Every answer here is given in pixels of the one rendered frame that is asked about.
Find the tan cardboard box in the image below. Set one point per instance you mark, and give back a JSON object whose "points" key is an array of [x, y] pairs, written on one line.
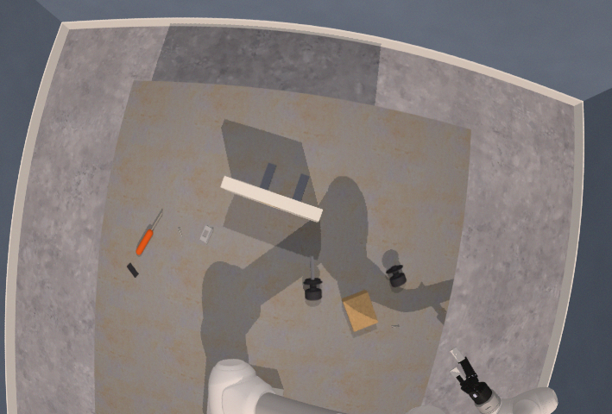
{"points": [[360, 310]]}

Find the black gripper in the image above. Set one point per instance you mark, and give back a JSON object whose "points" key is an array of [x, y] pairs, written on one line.
{"points": [[469, 381]]}

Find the orange-handled screwdriver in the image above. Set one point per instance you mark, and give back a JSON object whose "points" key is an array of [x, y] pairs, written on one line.
{"points": [[146, 238]]}

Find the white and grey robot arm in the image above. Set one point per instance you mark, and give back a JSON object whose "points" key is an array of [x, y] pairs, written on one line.
{"points": [[234, 388]]}

